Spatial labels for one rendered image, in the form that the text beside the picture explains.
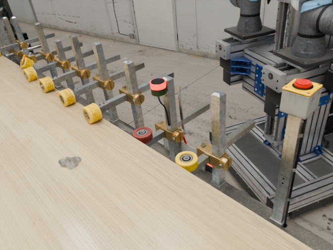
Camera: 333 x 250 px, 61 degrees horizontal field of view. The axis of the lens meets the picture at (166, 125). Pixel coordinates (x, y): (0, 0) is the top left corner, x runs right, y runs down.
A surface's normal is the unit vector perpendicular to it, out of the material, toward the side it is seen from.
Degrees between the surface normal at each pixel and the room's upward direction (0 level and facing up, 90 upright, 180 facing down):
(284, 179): 90
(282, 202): 90
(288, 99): 90
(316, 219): 0
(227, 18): 90
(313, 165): 0
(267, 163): 0
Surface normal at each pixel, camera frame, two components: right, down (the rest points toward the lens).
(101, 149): -0.10, -0.83
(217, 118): -0.73, 0.44
